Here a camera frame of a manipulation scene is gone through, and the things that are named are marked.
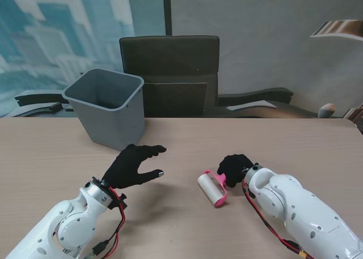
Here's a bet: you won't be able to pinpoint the wooden furniture corner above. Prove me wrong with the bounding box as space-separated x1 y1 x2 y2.
343 107 363 120

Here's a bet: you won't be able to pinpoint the red black arm cables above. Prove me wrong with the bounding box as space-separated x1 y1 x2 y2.
241 179 313 259
87 186 127 259

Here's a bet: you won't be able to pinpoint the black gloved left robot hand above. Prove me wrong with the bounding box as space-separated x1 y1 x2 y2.
101 144 167 189

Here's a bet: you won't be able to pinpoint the white paper sheet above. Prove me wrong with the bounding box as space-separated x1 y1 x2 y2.
226 100 277 112

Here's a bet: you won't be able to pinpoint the red black right arm cables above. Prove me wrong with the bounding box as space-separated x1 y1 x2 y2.
241 179 313 259

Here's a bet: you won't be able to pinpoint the grey orange round object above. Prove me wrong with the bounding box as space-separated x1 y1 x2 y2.
317 103 337 118

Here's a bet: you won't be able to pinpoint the brown white curved shelf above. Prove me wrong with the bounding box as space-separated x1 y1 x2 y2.
310 19 363 41

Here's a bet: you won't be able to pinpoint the grey plastic waste bin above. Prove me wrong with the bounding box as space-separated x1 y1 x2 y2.
62 68 146 154

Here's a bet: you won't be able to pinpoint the pink lint roller handle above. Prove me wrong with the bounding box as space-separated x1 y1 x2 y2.
202 169 229 209

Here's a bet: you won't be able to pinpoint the white lint roller refill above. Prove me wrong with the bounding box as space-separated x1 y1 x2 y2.
197 171 225 206

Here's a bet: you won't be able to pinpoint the black curved panel stack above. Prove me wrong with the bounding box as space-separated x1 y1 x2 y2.
14 89 69 107

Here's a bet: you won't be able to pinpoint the black office chair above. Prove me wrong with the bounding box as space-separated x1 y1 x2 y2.
119 35 221 118

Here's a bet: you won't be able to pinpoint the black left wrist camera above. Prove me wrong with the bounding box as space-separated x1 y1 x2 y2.
110 193 128 211

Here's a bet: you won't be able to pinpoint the black window post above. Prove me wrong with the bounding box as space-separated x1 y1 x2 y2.
163 0 173 36

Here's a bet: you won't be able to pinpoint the red black left arm cables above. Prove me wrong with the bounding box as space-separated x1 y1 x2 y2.
87 186 127 259

